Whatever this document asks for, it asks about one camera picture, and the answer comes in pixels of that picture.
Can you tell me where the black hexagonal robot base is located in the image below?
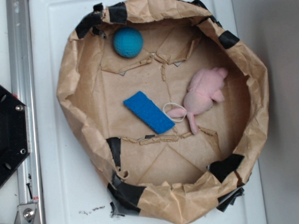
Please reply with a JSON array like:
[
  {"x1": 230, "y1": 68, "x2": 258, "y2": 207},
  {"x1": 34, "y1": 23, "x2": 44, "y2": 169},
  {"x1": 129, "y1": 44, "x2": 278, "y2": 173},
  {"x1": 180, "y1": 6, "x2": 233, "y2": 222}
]
[{"x1": 0, "y1": 85, "x2": 29, "y2": 189}]

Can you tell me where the pink plush toy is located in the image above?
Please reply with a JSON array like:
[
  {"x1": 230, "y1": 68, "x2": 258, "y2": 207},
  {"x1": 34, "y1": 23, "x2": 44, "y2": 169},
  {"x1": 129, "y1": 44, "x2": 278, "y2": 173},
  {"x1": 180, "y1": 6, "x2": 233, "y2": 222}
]
[{"x1": 167, "y1": 67, "x2": 228, "y2": 135}]

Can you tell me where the white rubber band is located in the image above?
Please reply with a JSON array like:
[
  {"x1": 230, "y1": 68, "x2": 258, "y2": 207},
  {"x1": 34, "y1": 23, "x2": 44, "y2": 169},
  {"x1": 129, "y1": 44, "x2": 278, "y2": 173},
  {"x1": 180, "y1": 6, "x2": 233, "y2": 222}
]
[{"x1": 162, "y1": 102, "x2": 187, "y2": 123}]

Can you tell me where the blue dimpled ball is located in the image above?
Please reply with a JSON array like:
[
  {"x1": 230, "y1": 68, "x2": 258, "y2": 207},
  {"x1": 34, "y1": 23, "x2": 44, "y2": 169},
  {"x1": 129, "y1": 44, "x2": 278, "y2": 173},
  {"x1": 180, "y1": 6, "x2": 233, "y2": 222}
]
[{"x1": 113, "y1": 27, "x2": 143, "y2": 58}]

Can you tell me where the aluminium extrusion rail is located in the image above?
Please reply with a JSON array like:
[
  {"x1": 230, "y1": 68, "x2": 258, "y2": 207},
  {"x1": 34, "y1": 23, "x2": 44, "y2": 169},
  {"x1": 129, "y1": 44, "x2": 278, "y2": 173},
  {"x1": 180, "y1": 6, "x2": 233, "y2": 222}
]
[{"x1": 6, "y1": 0, "x2": 46, "y2": 224}]

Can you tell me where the metal corner bracket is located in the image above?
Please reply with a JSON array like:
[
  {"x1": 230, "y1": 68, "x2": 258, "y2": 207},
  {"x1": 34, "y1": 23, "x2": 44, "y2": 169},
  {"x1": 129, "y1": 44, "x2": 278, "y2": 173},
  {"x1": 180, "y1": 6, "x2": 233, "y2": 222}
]
[{"x1": 14, "y1": 203, "x2": 41, "y2": 224}]

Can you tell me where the brown paper bag bin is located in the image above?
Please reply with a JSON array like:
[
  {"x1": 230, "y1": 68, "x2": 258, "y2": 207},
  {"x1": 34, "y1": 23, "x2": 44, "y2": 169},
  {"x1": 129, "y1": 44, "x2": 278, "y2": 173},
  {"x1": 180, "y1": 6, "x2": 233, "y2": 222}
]
[{"x1": 57, "y1": 0, "x2": 269, "y2": 224}]

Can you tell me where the blue rectangular sponge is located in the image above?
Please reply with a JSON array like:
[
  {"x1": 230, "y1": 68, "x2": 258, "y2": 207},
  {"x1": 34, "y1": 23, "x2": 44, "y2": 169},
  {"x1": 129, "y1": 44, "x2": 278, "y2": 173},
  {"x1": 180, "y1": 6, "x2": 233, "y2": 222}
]
[{"x1": 123, "y1": 91, "x2": 175, "y2": 134}]

